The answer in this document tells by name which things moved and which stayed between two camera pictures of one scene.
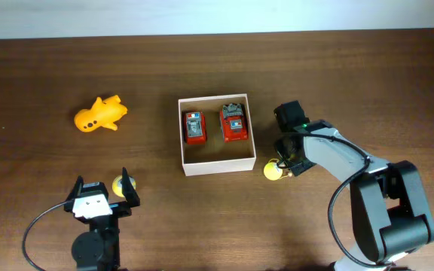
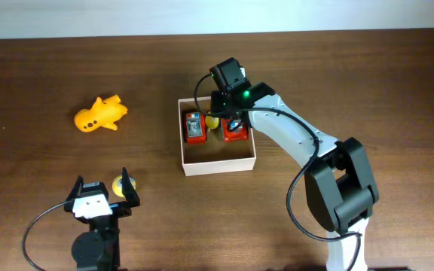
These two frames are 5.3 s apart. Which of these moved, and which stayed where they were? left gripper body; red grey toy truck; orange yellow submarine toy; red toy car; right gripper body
Moved: right gripper body
Stayed: orange yellow submarine toy; red toy car; red grey toy truck; left gripper body
